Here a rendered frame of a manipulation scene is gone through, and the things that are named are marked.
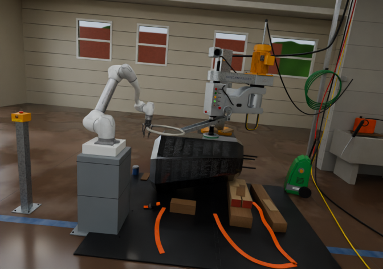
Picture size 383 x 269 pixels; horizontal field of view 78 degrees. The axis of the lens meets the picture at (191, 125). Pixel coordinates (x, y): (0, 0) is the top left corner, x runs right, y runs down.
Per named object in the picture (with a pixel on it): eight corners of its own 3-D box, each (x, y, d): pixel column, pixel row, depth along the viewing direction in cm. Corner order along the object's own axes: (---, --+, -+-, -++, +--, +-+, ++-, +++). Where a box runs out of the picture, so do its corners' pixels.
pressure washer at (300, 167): (306, 189, 375) (317, 137, 357) (310, 199, 342) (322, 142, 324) (282, 184, 385) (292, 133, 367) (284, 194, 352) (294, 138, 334)
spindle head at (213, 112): (225, 115, 336) (228, 84, 327) (233, 118, 317) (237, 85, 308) (202, 115, 322) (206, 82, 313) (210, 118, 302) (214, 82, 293)
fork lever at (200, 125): (224, 117, 335) (223, 114, 333) (231, 120, 318) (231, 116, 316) (179, 131, 312) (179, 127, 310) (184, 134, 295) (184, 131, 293)
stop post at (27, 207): (24, 203, 273) (19, 110, 250) (41, 204, 272) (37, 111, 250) (11, 212, 253) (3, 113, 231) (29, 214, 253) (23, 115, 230)
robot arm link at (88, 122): (90, 130, 227) (76, 126, 238) (102, 135, 241) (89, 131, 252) (121, 62, 245) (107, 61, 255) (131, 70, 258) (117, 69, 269)
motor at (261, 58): (260, 75, 349) (264, 47, 340) (274, 76, 321) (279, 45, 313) (244, 73, 337) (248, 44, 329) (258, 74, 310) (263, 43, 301)
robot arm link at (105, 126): (105, 139, 222) (106, 117, 218) (92, 135, 231) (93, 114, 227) (118, 137, 236) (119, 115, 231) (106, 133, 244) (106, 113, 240)
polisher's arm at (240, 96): (253, 118, 357) (257, 85, 347) (263, 121, 336) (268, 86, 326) (210, 118, 327) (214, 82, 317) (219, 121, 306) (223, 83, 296)
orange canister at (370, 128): (347, 131, 450) (351, 114, 443) (374, 134, 449) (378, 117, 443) (355, 134, 428) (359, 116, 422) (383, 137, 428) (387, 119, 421)
